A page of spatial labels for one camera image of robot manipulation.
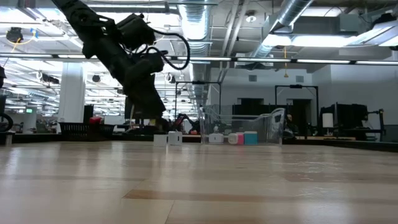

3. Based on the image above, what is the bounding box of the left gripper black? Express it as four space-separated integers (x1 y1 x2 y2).
103 45 167 121

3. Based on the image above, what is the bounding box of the plain white box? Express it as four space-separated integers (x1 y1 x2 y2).
153 134 169 147

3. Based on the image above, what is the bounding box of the pink box with white top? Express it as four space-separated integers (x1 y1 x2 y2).
228 133 245 146

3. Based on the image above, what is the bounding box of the cyan box with white top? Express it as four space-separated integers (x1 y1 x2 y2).
243 131 259 146

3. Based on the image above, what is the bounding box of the black computer monitor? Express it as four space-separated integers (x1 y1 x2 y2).
124 95 135 121

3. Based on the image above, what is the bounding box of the white cube with slot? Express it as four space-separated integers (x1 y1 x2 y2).
167 131 183 146

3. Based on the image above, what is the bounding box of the white building pillar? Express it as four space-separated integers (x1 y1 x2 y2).
57 62 87 124

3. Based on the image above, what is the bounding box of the black mesh basket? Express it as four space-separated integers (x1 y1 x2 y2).
58 121 116 141

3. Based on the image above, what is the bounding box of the clear plastic bin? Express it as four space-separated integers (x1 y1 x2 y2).
198 106 286 146

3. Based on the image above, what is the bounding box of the black wheel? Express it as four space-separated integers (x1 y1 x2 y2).
0 112 16 133

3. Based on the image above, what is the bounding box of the person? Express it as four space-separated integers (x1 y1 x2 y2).
285 113 295 138

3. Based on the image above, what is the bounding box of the white cylinder lamp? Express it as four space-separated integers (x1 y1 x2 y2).
322 112 335 129

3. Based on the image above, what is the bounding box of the black equipment rack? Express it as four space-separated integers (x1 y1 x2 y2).
319 103 386 141

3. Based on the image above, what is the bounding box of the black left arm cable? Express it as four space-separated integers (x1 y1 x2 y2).
149 29 191 71

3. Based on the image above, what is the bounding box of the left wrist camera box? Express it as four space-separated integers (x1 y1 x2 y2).
116 13 157 51

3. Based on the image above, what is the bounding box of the silver spiral ceiling duct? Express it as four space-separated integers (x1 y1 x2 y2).
177 0 213 103

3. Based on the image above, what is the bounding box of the yellow hanging cord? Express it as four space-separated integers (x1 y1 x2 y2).
283 46 289 78

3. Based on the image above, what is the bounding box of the black ceiling device yellow cable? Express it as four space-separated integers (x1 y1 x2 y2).
5 26 38 44

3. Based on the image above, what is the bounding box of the black rig frame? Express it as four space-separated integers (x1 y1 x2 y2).
274 84 320 138

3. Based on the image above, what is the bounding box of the silver slanted ceiling duct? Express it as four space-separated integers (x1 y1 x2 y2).
251 0 315 58

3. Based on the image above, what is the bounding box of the black aluminium table frame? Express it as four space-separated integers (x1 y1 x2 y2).
0 133 398 153

